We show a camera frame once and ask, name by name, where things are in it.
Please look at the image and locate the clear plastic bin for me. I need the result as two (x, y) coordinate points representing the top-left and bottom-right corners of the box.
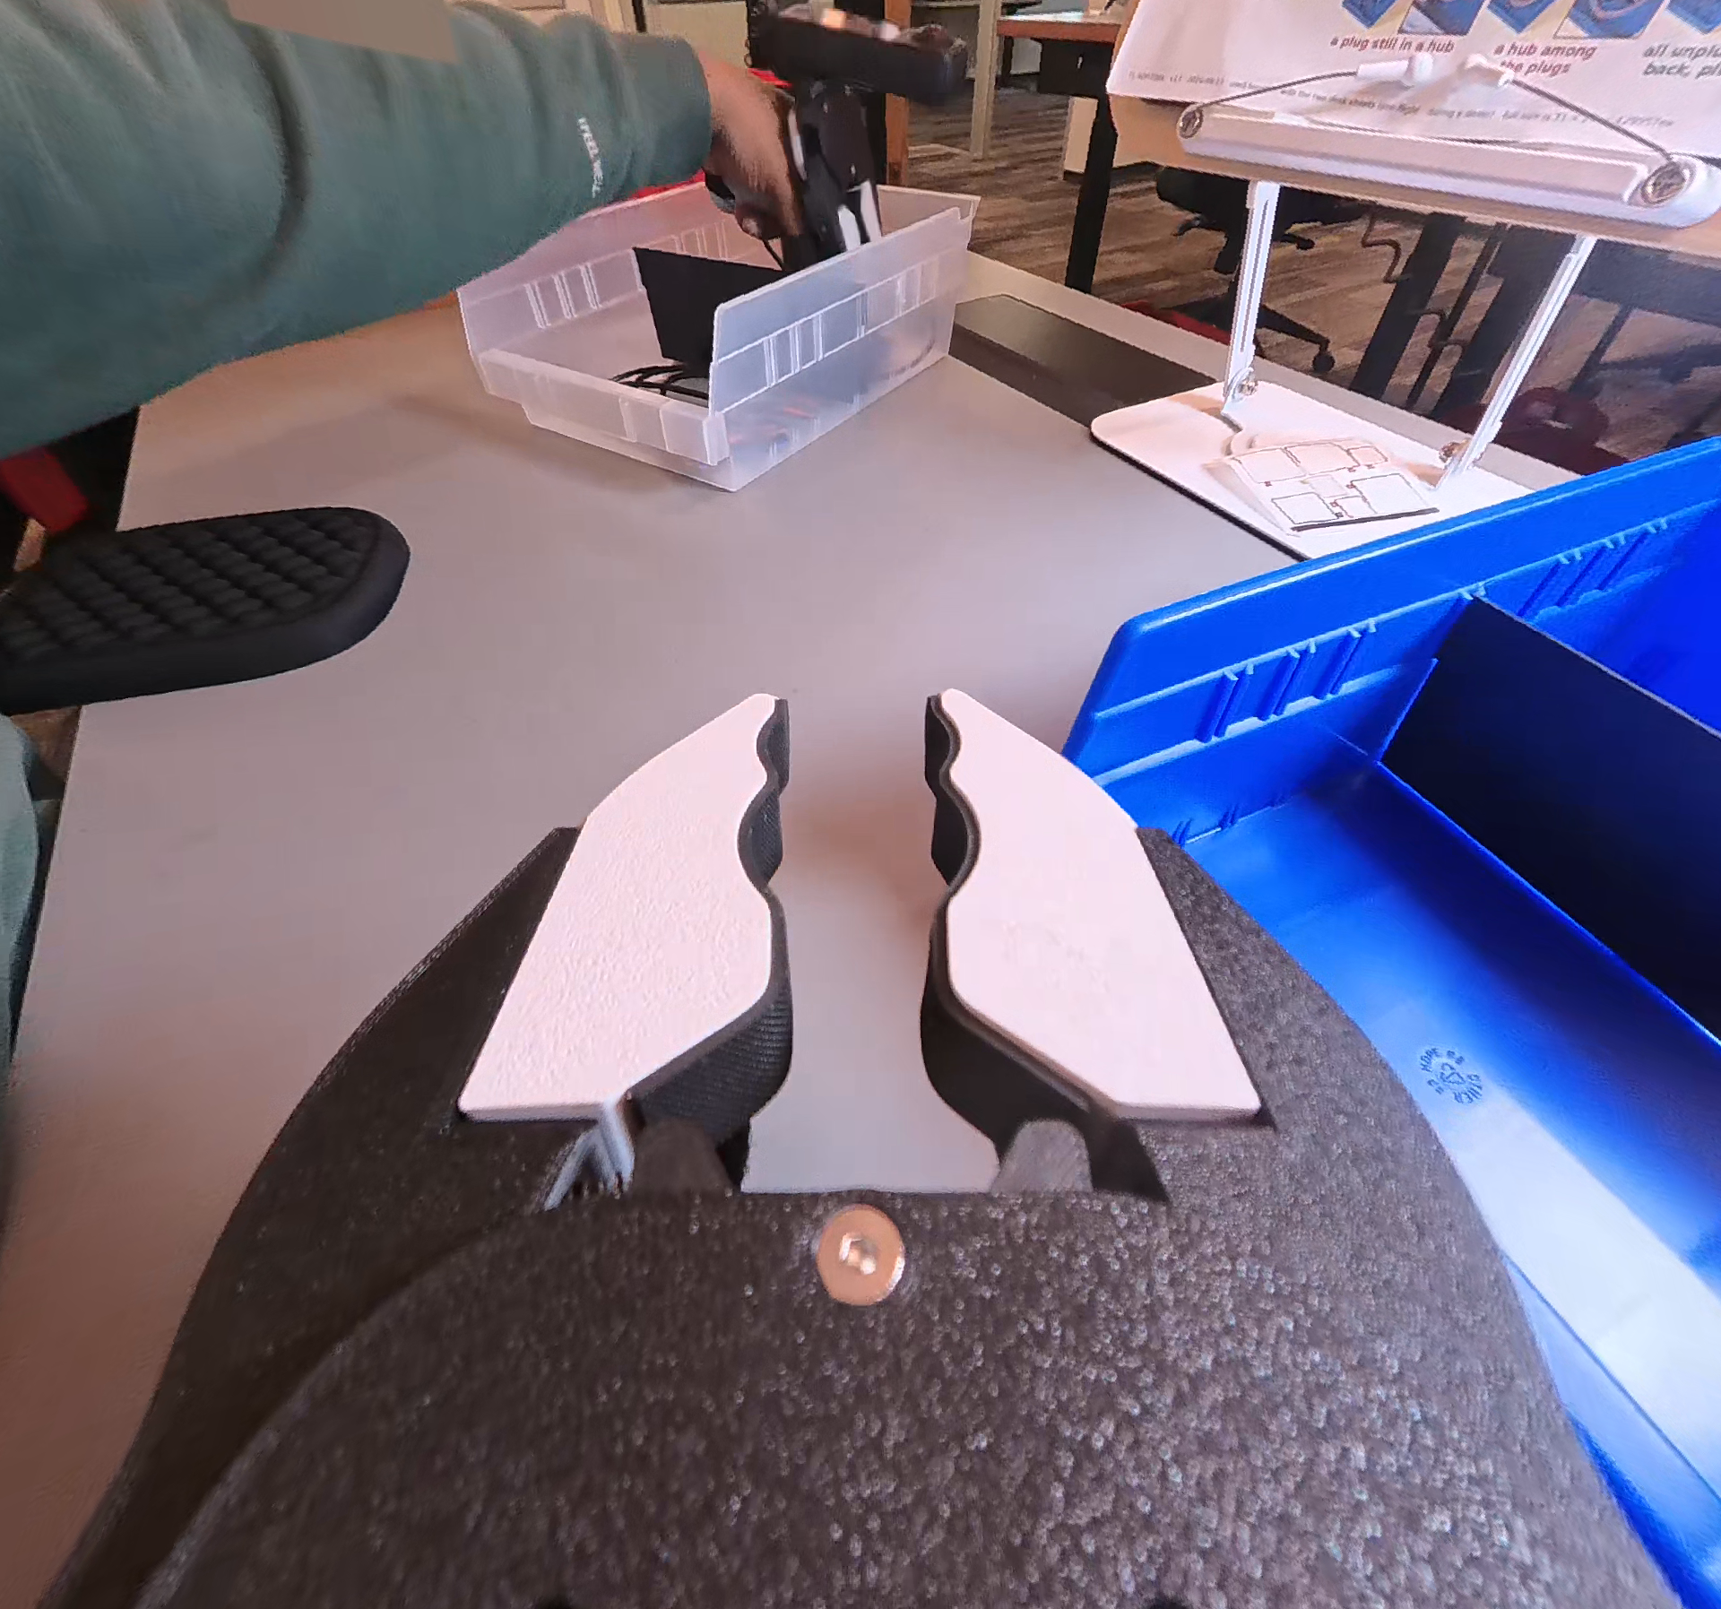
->
(457, 180), (979, 494)

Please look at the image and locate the person's left hand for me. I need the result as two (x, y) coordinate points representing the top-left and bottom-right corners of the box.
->
(699, 64), (799, 238)

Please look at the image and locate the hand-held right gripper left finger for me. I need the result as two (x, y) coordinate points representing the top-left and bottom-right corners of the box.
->
(457, 691), (797, 1209)

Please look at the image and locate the black bin divider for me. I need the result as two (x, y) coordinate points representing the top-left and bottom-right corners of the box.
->
(632, 243), (789, 378)
(1383, 600), (1721, 1047)

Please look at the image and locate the black office chair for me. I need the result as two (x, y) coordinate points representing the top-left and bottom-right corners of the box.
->
(1157, 165), (1347, 376)

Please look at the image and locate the wooden desk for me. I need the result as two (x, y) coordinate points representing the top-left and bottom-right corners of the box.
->
(996, 11), (1128, 293)

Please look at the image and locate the blue plastic bin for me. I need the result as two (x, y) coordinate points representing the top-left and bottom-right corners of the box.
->
(1061, 438), (1721, 1609)

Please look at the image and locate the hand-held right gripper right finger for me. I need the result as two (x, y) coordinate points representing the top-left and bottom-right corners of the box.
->
(920, 690), (1268, 1201)

